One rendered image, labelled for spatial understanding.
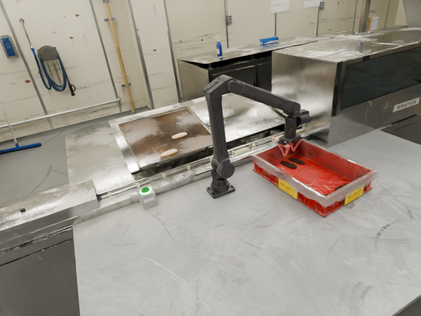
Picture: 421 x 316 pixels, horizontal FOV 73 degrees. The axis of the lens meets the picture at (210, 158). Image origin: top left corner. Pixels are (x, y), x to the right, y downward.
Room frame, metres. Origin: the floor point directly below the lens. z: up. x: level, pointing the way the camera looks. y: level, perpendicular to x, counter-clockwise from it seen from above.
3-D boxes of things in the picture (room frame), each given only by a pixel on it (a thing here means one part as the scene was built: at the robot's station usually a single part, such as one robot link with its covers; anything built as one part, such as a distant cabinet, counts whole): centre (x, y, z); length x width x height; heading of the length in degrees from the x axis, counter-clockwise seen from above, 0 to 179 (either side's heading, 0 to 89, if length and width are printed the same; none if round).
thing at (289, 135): (1.27, -0.41, 1.01); 0.10 x 0.07 x 0.07; 128
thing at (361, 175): (1.13, -0.46, 0.87); 0.49 x 0.34 x 0.10; 27
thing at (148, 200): (1.09, 0.32, 0.84); 0.08 x 0.08 x 0.11; 23
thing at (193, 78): (4.02, -0.76, 0.51); 1.93 x 1.05 x 1.02; 113
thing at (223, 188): (1.12, -0.03, 0.86); 0.12 x 0.09 x 0.08; 113
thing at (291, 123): (1.28, -0.42, 1.07); 0.07 x 0.06 x 0.07; 112
